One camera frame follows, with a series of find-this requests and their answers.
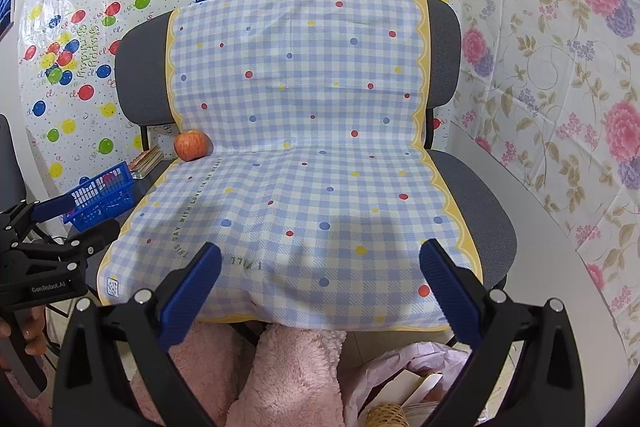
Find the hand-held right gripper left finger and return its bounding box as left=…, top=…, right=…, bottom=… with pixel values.
left=50, top=242, right=223, bottom=427

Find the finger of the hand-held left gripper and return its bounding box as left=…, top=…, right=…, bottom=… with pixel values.
left=0, top=194, right=77, bottom=250
left=10, top=220, right=121, bottom=270

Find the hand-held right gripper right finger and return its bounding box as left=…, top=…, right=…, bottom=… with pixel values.
left=419, top=238, right=586, bottom=427

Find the white paper box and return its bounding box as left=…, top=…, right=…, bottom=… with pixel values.
left=400, top=369, right=446, bottom=408

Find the pink plastic bag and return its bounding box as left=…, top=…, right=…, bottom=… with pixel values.
left=345, top=341, right=481, bottom=427

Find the woven wicker basket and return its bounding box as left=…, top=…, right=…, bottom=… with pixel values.
left=366, top=403, right=408, bottom=427

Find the person's left hand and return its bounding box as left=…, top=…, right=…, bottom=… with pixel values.
left=0, top=307, right=47, bottom=373

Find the blue plastic basket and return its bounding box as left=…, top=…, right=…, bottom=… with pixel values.
left=62, top=161, right=136, bottom=230

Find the dark grey chair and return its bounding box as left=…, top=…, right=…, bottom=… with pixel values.
left=0, top=114, right=28, bottom=212

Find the grey office chair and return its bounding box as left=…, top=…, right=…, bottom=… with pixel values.
left=114, top=0, right=517, bottom=343

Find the red apple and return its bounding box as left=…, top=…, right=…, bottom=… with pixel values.
left=173, top=129, right=212, bottom=162

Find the blue checkered cloth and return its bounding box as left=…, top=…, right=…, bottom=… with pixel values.
left=97, top=0, right=485, bottom=333

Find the floral printed sheet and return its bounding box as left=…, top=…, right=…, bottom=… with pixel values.
left=447, top=0, right=640, bottom=358

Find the dark wall poster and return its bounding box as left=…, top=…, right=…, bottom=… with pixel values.
left=0, top=0, right=15, bottom=40

